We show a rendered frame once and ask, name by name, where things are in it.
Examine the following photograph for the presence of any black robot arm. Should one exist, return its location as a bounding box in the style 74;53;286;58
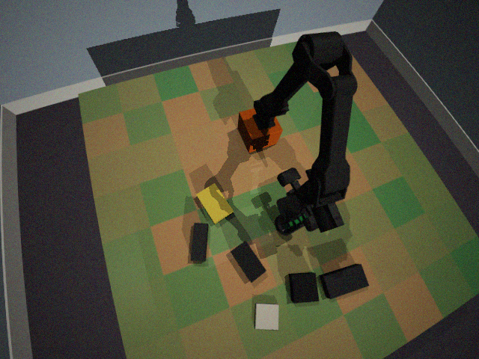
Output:
253;31;358;233

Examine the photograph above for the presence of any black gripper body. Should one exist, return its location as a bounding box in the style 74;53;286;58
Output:
277;168;319;232

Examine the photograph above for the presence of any yellow rectangular block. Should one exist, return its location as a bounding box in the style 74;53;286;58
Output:
196;183;233;224

